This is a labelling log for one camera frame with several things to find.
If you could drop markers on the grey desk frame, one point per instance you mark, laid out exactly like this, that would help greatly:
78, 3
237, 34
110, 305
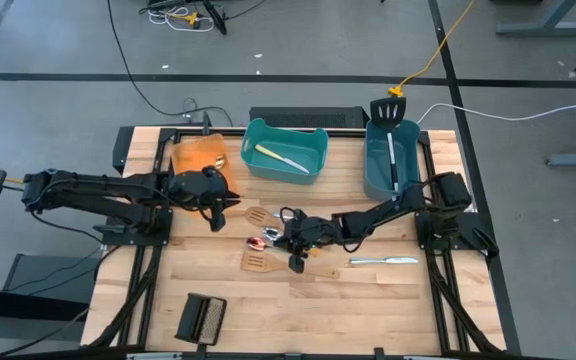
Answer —
548, 25

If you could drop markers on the black slotted spatula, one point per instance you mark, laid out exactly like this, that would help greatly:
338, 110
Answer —
388, 112

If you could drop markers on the wooden slotted spoon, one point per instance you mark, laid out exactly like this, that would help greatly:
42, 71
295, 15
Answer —
260, 217

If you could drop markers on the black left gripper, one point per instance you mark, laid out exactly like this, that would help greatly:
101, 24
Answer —
198, 190

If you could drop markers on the black table frame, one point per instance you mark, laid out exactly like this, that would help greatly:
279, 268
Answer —
158, 155

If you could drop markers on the small gold utensil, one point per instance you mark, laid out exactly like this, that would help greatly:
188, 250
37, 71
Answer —
220, 161

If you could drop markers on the dark teal plastic bin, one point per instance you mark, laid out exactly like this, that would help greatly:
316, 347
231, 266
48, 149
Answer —
380, 160

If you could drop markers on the silver metal knife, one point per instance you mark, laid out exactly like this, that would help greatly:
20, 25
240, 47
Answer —
278, 216
383, 260

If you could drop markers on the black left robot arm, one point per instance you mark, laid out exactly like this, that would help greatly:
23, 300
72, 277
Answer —
98, 187

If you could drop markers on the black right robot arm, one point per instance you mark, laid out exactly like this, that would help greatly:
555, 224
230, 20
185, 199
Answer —
383, 210

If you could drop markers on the wooden slotted turner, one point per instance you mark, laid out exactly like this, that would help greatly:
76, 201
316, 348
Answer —
268, 263

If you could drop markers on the black mesh holder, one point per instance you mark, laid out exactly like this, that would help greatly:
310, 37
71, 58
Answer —
200, 320

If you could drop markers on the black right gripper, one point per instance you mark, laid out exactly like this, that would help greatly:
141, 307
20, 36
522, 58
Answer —
318, 232

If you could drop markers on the orange translucent plastic bin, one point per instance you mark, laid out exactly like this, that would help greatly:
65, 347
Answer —
195, 150

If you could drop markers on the black computer case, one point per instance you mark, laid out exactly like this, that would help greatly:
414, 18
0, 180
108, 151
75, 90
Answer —
308, 117

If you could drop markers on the light teal plastic bin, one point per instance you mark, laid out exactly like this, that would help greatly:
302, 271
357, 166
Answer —
298, 150

